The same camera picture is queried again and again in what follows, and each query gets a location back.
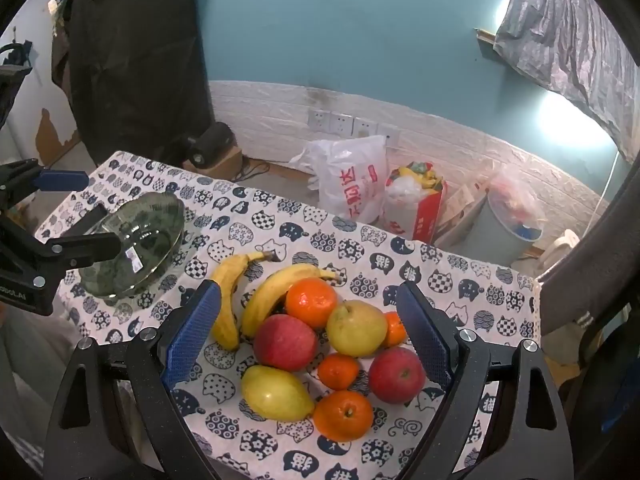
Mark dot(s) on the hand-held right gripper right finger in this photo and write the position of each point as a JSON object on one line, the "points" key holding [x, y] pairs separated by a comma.
{"points": [[425, 340]]}

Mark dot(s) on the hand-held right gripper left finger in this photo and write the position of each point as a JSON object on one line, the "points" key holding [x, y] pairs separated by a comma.
{"points": [[195, 335]]}

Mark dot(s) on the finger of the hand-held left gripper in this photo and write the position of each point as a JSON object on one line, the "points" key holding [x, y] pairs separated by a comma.
{"points": [[62, 180], [85, 250]]}

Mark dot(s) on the red apple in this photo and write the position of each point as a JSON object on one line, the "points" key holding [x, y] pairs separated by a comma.
{"points": [[396, 376], [285, 342]]}

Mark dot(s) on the clear glass bowl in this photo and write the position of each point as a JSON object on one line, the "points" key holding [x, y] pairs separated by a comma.
{"points": [[150, 240]]}

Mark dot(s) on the small orange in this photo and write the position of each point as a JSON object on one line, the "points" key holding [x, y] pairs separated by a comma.
{"points": [[339, 371]]}

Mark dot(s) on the medium orange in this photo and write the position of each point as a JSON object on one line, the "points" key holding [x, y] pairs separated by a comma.
{"points": [[395, 331]]}

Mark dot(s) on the short curved yellow banana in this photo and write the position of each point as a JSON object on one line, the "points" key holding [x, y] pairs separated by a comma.
{"points": [[226, 300]]}

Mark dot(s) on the round yellow-green pear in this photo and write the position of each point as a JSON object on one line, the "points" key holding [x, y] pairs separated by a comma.
{"points": [[356, 330]]}

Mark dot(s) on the long yellow banana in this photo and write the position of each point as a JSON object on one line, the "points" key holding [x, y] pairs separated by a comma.
{"points": [[270, 295]]}

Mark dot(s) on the elongated yellow-green pear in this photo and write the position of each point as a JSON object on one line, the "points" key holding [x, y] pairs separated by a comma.
{"points": [[275, 392]]}

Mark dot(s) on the large orange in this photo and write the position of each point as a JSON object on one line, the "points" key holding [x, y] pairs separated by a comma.
{"points": [[310, 302], [344, 416]]}

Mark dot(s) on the cat print tablecloth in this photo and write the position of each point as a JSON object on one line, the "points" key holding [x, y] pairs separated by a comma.
{"points": [[350, 255]]}

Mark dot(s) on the light blue bin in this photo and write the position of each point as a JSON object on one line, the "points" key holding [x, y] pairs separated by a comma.
{"points": [[487, 240]]}

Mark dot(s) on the red and white carton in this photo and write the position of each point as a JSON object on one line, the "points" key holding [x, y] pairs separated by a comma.
{"points": [[425, 215]]}

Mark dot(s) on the brown paper bag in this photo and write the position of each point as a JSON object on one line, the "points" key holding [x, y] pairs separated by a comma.
{"points": [[457, 205]]}

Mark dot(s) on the black hanging cloth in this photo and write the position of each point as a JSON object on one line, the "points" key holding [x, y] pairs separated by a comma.
{"points": [[135, 60]]}

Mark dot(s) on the crumpled white plastic bag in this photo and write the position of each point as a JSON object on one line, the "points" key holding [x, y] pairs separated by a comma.
{"points": [[405, 192]]}

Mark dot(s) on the black speaker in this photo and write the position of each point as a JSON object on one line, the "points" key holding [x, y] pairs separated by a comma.
{"points": [[212, 142]]}

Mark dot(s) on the cardboard box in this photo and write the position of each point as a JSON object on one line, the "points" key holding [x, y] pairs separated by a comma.
{"points": [[225, 165]]}

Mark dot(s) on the colourful packet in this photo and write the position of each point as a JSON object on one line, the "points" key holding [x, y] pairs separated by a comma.
{"points": [[422, 172]]}

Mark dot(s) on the pink plastic bag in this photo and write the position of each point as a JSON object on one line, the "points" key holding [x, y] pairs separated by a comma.
{"points": [[515, 190]]}

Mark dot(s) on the white plastic bag red print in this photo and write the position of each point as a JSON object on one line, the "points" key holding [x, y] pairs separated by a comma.
{"points": [[350, 170]]}

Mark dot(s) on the wooden strip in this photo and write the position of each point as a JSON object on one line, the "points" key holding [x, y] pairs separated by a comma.
{"points": [[486, 40]]}

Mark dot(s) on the grey curtain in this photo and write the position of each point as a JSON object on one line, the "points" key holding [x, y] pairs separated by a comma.
{"points": [[565, 35]]}

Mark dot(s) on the white wall socket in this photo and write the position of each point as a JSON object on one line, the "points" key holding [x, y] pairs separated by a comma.
{"points": [[363, 127], [341, 123], [391, 132], [318, 120]]}

